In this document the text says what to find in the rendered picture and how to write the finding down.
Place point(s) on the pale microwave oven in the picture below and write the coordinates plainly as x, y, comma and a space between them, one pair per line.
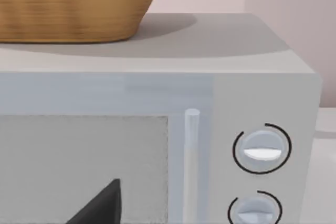
262, 90

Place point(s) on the brown wicker basket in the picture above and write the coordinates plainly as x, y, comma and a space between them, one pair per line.
65, 6

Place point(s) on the pale round microwave knob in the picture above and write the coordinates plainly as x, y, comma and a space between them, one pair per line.
262, 148
254, 212

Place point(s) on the pale blue microwave door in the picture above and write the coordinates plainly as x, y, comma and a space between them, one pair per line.
105, 98

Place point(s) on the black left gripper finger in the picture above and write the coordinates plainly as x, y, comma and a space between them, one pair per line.
105, 205

